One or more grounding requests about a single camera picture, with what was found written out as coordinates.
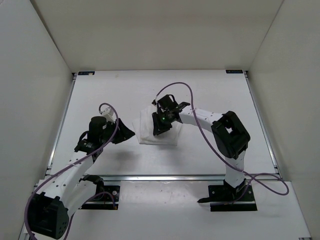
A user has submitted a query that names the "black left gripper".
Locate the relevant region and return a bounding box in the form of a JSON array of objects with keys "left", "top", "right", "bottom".
[{"left": 102, "top": 116, "right": 137, "bottom": 143}]

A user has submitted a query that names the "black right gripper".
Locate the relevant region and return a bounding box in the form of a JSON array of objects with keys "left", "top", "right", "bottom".
[{"left": 152, "top": 110, "right": 173, "bottom": 136}]

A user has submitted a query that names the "white fabric skirt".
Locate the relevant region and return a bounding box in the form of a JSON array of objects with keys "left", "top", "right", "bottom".
[{"left": 131, "top": 104, "right": 184, "bottom": 147}]

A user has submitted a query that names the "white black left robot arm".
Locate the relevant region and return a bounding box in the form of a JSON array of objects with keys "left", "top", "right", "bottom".
[{"left": 24, "top": 116, "right": 135, "bottom": 240}]

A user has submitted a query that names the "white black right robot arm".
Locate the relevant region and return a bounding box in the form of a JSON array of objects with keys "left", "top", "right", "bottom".
[{"left": 152, "top": 106, "right": 251, "bottom": 200}]

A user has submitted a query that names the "blue label left corner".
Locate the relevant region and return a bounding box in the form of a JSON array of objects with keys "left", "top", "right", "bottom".
[{"left": 77, "top": 71, "right": 95, "bottom": 76}]

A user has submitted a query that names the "blue label corner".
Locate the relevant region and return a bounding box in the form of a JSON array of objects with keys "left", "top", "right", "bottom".
[
  {"left": 225, "top": 69, "right": 243, "bottom": 74},
  {"left": 77, "top": 71, "right": 95, "bottom": 76}
]

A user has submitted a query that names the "blue label right corner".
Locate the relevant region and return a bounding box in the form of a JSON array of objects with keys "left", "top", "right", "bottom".
[{"left": 225, "top": 69, "right": 243, "bottom": 74}]

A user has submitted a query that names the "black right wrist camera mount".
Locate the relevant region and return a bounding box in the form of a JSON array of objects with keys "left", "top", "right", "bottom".
[{"left": 151, "top": 94, "right": 191, "bottom": 113}]

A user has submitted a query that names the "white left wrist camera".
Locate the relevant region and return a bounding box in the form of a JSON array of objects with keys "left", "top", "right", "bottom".
[{"left": 99, "top": 106, "right": 115, "bottom": 123}]

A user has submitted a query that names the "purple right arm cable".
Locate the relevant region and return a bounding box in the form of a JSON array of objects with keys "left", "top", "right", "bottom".
[{"left": 155, "top": 81, "right": 290, "bottom": 196}]

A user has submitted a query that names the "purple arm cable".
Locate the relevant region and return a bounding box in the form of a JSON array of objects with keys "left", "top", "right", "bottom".
[
  {"left": 24, "top": 102, "right": 120, "bottom": 237},
  {"left": 155, "top": 81, "right": 290, "bottom": 196}
]

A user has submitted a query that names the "aluminium table edge rail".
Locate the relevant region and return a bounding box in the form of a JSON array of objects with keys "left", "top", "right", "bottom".
[{"left": 101, "top": 174, "right": 225, "bottom": 182}]

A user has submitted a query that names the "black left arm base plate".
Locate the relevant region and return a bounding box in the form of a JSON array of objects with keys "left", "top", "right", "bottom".
[{"left": 80, "top": 182, "right": 121, "bottom": 211}]

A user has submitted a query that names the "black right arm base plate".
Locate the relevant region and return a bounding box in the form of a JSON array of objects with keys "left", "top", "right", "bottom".
[{"left": 197, "top": 185, "right": 258, "bottom": 212}]

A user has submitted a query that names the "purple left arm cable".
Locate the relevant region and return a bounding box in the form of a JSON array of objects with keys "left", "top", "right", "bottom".
[{"left": 24, "top": 102, "right": 120, "bottom": 237}]

